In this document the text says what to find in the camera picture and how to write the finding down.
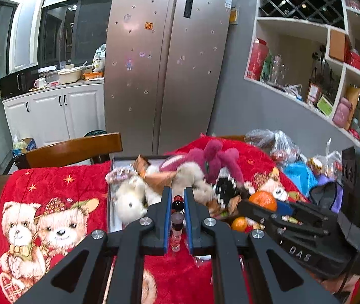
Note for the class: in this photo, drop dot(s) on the orange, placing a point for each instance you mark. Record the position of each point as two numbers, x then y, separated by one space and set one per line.
239 224
262 200

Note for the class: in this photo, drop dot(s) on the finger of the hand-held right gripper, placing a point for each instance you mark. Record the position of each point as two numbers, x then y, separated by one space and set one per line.
309 209
256 212

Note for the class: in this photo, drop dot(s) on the beige plush toy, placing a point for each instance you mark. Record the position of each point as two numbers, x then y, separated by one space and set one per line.
189 174

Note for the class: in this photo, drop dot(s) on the magenta plush toy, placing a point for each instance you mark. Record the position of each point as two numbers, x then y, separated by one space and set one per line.
211 158

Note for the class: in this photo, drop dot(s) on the white mug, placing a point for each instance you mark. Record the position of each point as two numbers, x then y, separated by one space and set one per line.
40 83

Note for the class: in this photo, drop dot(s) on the silver double-door refrigerator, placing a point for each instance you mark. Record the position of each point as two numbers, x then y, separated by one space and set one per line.
167 69

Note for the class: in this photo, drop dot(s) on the brown triangular hair clip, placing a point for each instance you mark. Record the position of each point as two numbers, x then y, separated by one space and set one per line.
222 207

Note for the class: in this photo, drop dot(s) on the clear glass jar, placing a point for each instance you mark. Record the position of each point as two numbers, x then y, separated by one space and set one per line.
278 71

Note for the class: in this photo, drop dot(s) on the small framed card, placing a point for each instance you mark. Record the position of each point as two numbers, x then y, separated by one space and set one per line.
313 93

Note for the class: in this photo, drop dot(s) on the crumpled clear plastic bag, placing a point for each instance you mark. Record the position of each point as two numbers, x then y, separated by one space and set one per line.
330 161

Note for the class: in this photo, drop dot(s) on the blue plastic bag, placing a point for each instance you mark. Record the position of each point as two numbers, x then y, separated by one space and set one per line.
300 177

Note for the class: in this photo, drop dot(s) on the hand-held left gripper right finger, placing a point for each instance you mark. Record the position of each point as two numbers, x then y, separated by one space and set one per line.
188 228

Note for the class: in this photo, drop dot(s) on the white kitchen cabinet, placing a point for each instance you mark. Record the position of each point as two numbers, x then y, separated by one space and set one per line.
50 114

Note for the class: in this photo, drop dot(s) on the cream plastic tub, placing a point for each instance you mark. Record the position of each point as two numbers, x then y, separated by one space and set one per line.
70 75

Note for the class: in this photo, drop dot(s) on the pink beaded scrunchie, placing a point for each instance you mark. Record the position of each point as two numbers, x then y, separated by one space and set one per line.
116 174

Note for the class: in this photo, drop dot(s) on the jar with yellow lid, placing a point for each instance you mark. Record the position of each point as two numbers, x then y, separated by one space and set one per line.
314 164

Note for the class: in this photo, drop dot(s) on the red printed blanket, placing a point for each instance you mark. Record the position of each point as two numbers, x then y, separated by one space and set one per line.
56 183

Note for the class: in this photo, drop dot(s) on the tan bag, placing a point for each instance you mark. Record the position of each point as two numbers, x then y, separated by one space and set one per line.
353 101

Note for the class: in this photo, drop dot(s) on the white wall shelf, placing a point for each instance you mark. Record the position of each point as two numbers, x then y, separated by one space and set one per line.
294 21

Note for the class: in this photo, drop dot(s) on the small blue cardboard box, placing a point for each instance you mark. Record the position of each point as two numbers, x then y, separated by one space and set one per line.
30 144

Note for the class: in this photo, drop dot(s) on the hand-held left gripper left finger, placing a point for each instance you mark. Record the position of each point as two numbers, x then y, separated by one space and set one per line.
167 221

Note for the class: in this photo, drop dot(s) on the green framed card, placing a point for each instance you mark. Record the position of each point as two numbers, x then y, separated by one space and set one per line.
325 106

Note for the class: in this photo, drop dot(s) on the white plush toy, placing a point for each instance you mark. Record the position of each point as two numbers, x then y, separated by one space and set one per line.
129 201

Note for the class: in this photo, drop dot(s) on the wooden chair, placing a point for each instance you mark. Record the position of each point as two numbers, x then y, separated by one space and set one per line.
72 148

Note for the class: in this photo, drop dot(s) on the green packet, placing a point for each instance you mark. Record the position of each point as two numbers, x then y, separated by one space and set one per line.
267 68

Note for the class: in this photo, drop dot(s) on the printed plastic bag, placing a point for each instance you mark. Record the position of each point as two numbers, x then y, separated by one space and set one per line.
99 58

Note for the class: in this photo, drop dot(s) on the black lace scrunchie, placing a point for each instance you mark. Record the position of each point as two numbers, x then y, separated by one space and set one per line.
227 190

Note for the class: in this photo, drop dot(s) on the dark brown box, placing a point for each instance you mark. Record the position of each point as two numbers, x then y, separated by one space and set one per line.
112 196

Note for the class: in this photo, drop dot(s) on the pink pouch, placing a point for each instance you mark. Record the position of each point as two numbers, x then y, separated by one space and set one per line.
342 114

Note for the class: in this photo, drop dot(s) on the orange food package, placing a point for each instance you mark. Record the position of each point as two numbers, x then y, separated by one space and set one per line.
94 76

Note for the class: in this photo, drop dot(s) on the black microwave oven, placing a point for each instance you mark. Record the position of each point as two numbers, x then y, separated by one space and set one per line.
15 84

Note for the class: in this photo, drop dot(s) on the brown cone toy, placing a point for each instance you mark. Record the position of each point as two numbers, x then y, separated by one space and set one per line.
154 180

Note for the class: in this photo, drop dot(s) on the brown cardboard box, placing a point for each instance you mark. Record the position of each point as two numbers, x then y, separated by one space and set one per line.
337 46

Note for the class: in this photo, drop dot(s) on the dark grey cloth bag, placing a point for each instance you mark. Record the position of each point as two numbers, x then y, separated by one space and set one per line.
325 194

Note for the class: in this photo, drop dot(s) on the black wine rack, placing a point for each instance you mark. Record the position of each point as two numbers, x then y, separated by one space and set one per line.
303 4

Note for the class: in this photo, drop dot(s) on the red gift box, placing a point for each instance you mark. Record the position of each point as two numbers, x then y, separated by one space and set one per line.
256 60

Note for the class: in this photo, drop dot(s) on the dark kitchen window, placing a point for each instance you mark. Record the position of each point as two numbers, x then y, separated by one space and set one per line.
72 31

